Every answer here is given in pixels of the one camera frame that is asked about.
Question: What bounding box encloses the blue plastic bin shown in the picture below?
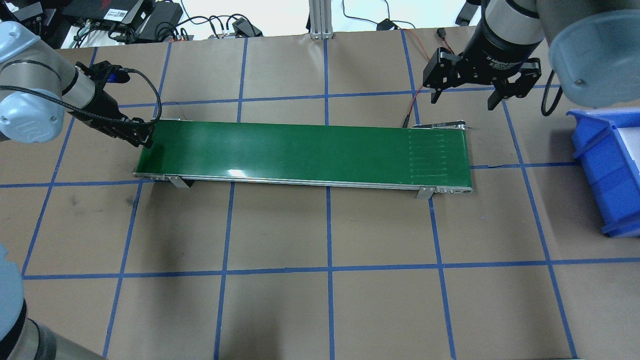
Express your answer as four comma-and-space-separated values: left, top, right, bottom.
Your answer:
566, 107, 640, 238

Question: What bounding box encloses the black braided camera cable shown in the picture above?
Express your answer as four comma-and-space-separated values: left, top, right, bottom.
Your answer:
0, 67, 163, 126

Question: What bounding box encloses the aluminium frame post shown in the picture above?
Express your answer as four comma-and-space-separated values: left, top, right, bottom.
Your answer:
308, 0, 334, 40

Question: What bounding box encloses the black power adapter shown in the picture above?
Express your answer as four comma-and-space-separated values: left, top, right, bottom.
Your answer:
134, 1, 184, 43

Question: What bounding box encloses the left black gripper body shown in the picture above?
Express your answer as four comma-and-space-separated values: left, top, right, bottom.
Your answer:
82, 88, 136, 141

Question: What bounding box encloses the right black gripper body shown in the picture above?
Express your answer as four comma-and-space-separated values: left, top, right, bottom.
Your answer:
460, 20, 543, 85

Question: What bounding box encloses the red black power wire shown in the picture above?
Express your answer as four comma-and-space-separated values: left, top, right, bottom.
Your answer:
400, 27, 457, 129

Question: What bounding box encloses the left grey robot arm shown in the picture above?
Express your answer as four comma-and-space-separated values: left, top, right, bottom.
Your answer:
0, 21, 162, 360

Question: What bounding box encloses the green conveyor belt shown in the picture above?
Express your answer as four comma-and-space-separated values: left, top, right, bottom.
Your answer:
134, 121, 473, 199

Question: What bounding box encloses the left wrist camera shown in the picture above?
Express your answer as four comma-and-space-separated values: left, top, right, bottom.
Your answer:
74, 60, 131, 91

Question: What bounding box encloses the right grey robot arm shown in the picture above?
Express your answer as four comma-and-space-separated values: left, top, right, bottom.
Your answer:
422, 0, 640, 110

